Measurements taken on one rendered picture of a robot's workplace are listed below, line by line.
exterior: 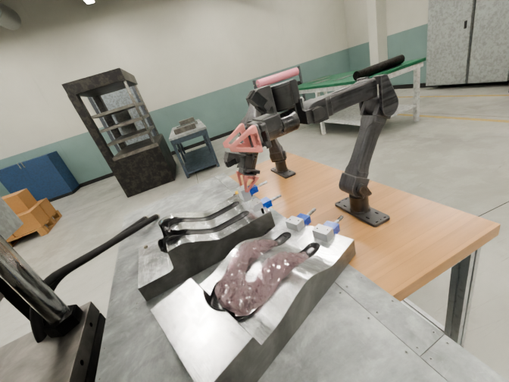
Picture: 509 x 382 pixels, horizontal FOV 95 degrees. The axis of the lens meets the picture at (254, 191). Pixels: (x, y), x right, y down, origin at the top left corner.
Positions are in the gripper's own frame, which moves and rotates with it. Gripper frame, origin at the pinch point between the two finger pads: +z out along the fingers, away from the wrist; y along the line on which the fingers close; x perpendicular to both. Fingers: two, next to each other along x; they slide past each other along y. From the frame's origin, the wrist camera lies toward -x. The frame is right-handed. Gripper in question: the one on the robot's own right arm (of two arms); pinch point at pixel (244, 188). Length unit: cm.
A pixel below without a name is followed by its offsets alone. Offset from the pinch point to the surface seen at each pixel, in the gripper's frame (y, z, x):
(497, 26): -149, -269, 460
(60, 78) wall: -670, -71, -221
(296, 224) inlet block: 30.9, 2.9, 6.1
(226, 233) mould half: 16.0, 12.7, -11.4
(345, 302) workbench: 55, 13, 6
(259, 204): 13.3, 2.3, 1.0
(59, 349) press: 15, 51, -58
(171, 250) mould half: 17.6, 17.8, -29.4
